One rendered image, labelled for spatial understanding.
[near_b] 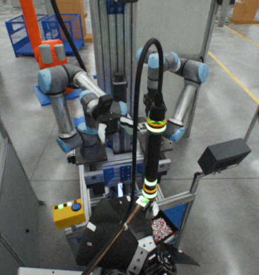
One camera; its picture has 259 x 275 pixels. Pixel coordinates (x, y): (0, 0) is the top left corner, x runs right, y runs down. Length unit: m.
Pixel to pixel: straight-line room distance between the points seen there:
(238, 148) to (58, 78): 1.12
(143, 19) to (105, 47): 1.04
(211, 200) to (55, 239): 1.76
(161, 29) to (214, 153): 1.54
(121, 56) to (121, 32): 0.14
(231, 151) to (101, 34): 1.04
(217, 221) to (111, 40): 2.06
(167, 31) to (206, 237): 2.14
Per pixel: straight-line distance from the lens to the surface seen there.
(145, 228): 1.02
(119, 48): 1.40
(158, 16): 2.43
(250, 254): 2.53
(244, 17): 13.06
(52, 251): 2.38
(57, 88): 1.22
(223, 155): 1.36
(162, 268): 0.89
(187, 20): 2.60
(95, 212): 0.77
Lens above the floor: 2.09
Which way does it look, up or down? 39 degrees down
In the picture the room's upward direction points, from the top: straight up
